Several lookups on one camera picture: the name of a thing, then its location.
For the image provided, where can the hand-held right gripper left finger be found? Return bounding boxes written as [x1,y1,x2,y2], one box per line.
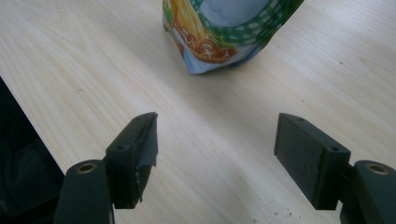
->
[104,111,159,210]

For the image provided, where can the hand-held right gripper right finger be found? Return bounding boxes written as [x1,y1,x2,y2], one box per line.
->
[274,112,352,211]

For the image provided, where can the yellow printed snack bag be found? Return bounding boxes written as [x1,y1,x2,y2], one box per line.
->
[162,0,306,76]

